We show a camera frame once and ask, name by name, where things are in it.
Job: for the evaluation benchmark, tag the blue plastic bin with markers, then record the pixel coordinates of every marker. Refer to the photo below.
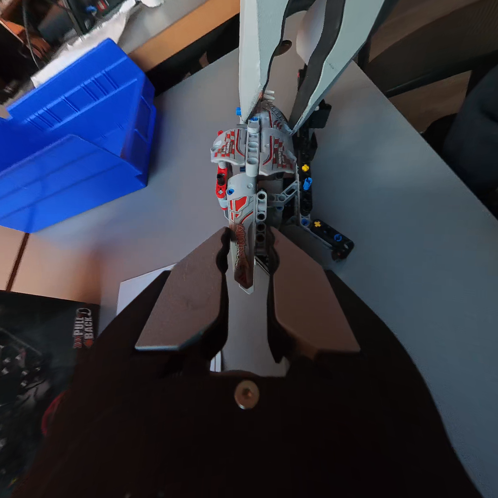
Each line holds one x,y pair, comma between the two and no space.
77,163

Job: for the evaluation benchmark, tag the grey red lego head section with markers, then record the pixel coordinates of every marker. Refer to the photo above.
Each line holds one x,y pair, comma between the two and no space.
233,149

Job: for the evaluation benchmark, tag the white instruction booklet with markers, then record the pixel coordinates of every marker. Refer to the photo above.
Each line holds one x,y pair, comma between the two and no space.
130,290

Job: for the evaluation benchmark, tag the white crumpled paper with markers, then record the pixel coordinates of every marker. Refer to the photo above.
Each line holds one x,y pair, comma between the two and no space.
97,35

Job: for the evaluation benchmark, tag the black lego box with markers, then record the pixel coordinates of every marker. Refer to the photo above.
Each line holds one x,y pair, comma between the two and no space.
31,350

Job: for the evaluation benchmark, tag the black grey lego chassis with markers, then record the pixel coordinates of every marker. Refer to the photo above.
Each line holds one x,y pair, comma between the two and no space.
243,210

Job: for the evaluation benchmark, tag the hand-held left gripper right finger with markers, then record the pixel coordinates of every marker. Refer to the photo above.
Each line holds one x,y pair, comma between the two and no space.
311,311

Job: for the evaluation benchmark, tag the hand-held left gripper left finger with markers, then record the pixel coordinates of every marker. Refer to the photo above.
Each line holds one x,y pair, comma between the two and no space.
183,307

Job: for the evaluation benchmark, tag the black device box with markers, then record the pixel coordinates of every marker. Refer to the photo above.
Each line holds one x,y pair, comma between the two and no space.
97,13

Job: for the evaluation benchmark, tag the dark office chair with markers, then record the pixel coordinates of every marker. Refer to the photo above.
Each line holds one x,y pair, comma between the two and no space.
470,128

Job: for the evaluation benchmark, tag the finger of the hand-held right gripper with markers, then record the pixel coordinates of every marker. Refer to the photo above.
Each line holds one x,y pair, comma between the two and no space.
350,35
255,46

